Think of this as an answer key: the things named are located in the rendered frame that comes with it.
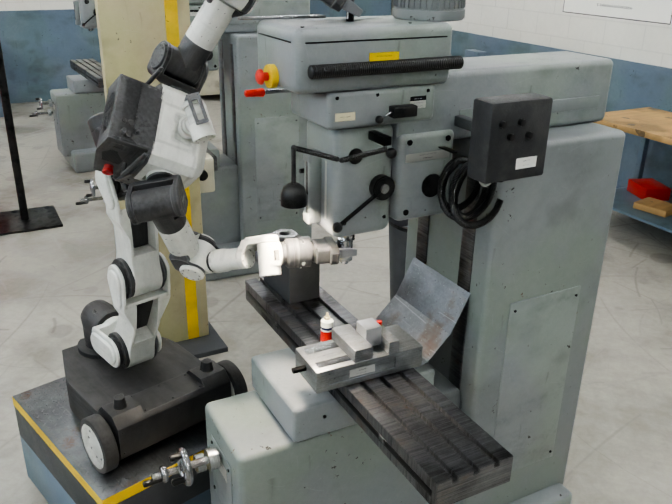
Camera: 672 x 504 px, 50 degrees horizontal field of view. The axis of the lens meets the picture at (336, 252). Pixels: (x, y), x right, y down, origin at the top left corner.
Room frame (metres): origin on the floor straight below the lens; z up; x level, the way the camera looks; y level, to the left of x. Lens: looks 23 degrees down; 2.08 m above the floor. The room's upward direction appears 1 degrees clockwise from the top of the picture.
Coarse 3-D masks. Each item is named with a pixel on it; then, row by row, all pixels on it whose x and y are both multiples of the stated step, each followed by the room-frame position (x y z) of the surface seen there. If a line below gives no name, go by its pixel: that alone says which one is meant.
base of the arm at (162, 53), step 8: (160, 48) 2.15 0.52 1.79; (168, 48) 2.12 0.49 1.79; (152, 56) 2.16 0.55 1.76; (160, 56) 2.12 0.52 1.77; (168, 56) 2.11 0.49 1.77; (152, 64) 2.14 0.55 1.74; (160, 64) 2.11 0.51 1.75; (152, 72) 2.14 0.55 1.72; (208, 72) 2.19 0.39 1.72; (160, 80) 2.10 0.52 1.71; (168, 80) 2.12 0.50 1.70; (176, 80) 2.13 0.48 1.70; (200, 80) 2.17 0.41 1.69; (184, 88) 2.15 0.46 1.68; (192, 88) 2.16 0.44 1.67; (200, 88) 2.17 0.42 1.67
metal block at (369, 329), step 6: (372, 318) 1.89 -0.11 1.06; (360, 324) 1.85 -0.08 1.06; (366, 324) 1.85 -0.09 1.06; (372, 324) 1.85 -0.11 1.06; (378, 324) 1.85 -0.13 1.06; (360, 330) 1.85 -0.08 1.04; (366, 330) 1.82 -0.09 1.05; (372, 330) 1.83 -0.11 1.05; (378, 330) 1.84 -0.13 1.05; (366, 336) 1.82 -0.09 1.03; (372, 336) 1.83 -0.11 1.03; (378, 336) 1.84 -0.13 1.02; (372, 342) 1.83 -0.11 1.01; (378, 342) 1.84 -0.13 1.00
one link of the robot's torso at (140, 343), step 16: (160, 256) 2.30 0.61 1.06; (112, 272) 2.19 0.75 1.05; (112, 288) 2.20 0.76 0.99; (160, 288) 2.31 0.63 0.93; (128, 304) 2.18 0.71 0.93; (144, 304) 2.26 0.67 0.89; (160, 304) 2.26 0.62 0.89; (128, 320) 2.19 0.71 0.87; (144, 320) 2.31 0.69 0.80; (112, 336) 2.31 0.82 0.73; (128, 336) 2.24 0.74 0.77; (144, 336) 2.28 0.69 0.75; (128, 352) 2.25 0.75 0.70; (144, 352) 2.29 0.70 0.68
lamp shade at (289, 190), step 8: (288, 184) 1.85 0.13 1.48; (296, 184) 1.85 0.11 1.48; (288, 192) 1.83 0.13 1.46; (296, 192) 1.83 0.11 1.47; (304, 192) 1.84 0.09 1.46; (288, 200) 1.82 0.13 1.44; (296, 200) 1.82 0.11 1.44; (304, 200) 1.84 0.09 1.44; (288, 208) 1.82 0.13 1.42; (296, 208) 1.82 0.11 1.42
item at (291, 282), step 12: (312, 264) 2.28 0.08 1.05; (276, 276) 2.33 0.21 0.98; (288, 276) 2.24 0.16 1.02; (300, 276) 2.26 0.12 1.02; (312, 276) 2.28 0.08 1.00; (276, 288) 2.33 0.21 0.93; (288, 288) 2.24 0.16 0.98; (300, 288) 2.26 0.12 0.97; (312, 288) 2.28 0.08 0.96; (288, 300) 2.24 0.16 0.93; (300, 300) 2.26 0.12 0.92
